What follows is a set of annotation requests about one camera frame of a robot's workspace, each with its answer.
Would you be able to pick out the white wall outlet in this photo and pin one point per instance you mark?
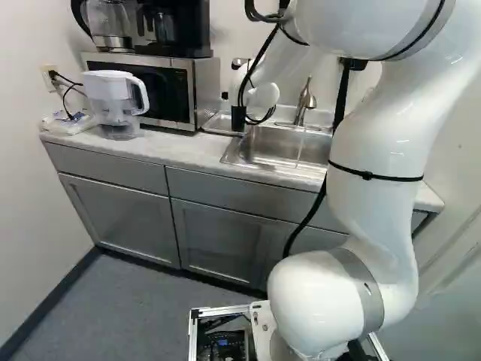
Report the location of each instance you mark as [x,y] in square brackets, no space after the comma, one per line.
[46,80]

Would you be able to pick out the black coffee maker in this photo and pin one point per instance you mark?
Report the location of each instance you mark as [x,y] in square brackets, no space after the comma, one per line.
[195,22]

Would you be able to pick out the glass electric kettle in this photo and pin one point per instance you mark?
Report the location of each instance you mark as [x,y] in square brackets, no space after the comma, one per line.
[105,22]

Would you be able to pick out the metal tray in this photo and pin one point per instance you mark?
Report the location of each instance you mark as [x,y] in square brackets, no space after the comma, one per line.
[217,122]

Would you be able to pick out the silver tap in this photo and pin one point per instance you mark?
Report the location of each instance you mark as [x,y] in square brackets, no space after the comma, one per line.
[305,101]

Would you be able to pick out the grey counter with cabinets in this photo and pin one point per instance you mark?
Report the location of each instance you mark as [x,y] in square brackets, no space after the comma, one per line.
[150,150]

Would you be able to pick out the white water filter pitcher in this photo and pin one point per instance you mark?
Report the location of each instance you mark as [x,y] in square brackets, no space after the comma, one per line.
[109,88]

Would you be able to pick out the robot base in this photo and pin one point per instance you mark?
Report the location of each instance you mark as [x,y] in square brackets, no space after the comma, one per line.
[196,327]

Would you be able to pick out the white flat box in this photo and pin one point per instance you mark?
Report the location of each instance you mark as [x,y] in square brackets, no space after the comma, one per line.
[75,126]

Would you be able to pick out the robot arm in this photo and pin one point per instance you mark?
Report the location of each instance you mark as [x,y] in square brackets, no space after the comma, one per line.
[376,188]

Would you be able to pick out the steel microwave oven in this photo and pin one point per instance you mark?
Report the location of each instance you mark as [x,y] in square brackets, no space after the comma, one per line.
[169,86]

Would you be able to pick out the steel sink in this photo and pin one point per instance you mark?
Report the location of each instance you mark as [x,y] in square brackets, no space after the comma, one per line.
[278,146]

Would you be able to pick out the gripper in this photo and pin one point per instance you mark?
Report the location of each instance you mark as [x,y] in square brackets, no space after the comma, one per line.
[238,118]

